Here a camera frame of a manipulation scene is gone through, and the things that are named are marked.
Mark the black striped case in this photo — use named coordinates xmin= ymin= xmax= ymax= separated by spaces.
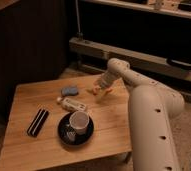
xmin=27 ymin=109 xmax=49 ymax=137

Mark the white ceramic cup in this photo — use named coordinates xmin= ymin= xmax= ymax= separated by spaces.
xmin=69 ymin=111 xmax=90 ymax=135

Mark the wooden low table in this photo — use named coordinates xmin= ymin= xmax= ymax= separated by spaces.
xmin=0 ymin=73 xmax=134 ymax=171

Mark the grey long bench rail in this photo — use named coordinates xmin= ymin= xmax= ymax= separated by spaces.
xmin=69 ymin=37 xmax=191 ymax=81

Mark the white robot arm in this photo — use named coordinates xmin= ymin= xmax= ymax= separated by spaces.
xmin=97 ymin=58 xmax=185 ymax=171

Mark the black saucer plate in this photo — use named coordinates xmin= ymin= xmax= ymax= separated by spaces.
xmin=57 ymin=113 xmax=94 ymax=146

